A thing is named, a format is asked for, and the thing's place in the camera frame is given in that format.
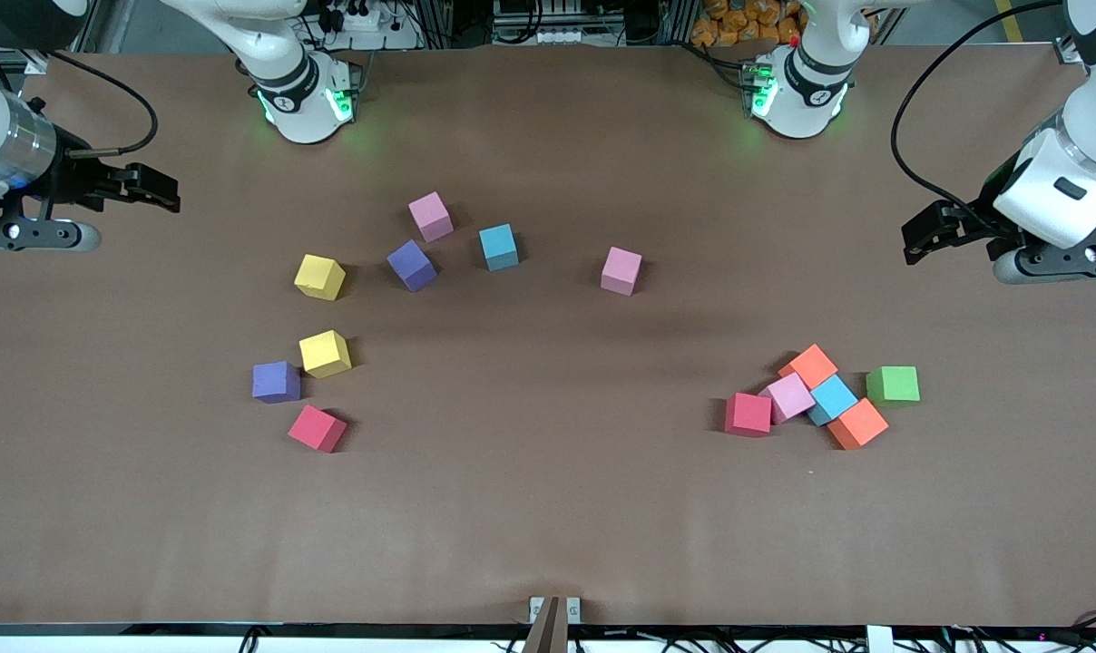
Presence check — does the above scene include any pink foam cube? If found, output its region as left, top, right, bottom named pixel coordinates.
left=757, top=372, right=817, bottom=425
left=408, top=191, right=455, bottom=243
left=600, top=246, right=644, bottom=297

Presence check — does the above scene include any red foam cube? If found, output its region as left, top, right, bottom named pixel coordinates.
left=725, top=392, right=774, bottom=438
left=287, top=404, right=348, bottom=454

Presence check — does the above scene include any purple foam cube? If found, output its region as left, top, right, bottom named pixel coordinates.
left=386, top=239, right=439, bottom=293
left=251, top=361, right=302, bottom=404

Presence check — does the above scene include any blue foam cube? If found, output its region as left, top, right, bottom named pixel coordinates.
left=807, top=374, right=860, bottom=427
left=478, top=223, right=520, bottom=272

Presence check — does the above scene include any green foam cube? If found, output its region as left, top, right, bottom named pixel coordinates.
left=866, top=365, right=922, bottom=404

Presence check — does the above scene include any orange foam cube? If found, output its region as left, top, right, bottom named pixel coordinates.
left=827, top=397, right=890, bottom=452
left=778, top=343, right=839, bottom=391

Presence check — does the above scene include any yellow foam cube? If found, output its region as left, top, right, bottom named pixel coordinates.
left=298, top=329, right=353, bottom=379
left=293, top=253, right=347, bottom=302

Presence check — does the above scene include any white power strip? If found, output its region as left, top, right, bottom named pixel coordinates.
left=298, top=0, right=422, bottom=52

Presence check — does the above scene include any orange object pile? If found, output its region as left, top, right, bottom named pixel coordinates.
left=691, top=0, right=807, bottom=48

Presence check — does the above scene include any brown table mat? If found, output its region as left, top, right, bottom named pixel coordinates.
left=0, top=45, right=1096, bottom=627

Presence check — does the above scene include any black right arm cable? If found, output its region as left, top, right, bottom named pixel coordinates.
left=49, top=53, right=160, bottom=161

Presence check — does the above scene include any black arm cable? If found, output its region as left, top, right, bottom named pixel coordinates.
left=49, top=53, right=160, bottom=161
left=890, top=0, right=1068, bottom=228

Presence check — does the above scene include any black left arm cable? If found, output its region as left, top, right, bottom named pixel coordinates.
left=890, top=0, right=1068, bottom=228

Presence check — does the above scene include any small metal bracket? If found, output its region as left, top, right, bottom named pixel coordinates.
left=529, top=596, right=582, bottom=625

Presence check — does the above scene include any brown post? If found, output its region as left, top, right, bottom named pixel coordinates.
left=521, top=596, right=561, bottom=653

